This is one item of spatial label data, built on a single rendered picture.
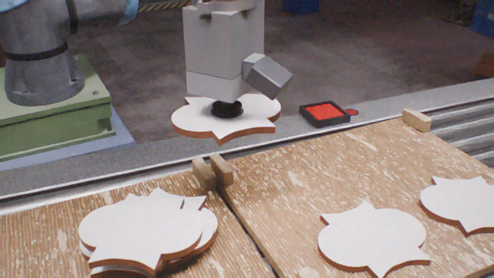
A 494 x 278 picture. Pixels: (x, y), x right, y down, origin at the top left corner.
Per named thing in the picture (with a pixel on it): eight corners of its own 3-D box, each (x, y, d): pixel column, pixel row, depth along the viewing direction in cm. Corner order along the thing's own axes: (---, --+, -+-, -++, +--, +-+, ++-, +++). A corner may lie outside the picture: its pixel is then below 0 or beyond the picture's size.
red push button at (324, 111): (303, 113, 95) (304, 107, 94) (328, 109, 97) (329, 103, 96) (318, 126, 90) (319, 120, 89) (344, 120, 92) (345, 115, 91)
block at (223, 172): (209, 168, 73) (208, 154, 72) (219, 165, 74) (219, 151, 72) (223, 188, 68) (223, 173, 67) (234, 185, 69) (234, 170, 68)
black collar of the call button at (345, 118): (298, 112, 95) (299, 105, 94) (330, 107, 97) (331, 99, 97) (317, 129, 89) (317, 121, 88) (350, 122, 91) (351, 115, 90)
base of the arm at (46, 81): (0, 84, 96) (-14, 40, 91) (73, 68, 103) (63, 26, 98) (15, 113, 85) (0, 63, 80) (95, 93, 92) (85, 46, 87)
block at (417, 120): (400, 120, 87) (402, 107, 86) (407, 118, 88) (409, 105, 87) (422, 134, 83) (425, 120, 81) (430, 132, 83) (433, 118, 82)
